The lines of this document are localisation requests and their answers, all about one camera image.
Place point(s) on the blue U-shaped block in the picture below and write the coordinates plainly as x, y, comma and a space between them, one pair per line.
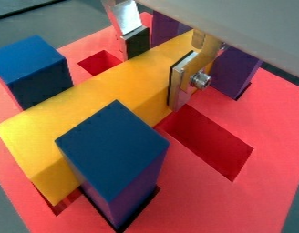
114, 151

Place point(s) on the red slotted board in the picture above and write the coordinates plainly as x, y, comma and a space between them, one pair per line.
230, 174

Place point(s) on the yellow rectangular block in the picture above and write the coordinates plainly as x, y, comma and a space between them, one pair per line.
138, 83

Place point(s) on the purple U-shaped block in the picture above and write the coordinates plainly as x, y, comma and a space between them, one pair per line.
234, 67

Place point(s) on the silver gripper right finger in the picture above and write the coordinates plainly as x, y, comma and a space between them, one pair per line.
187, 72

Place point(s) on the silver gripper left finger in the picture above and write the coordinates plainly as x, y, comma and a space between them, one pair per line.
132, 33

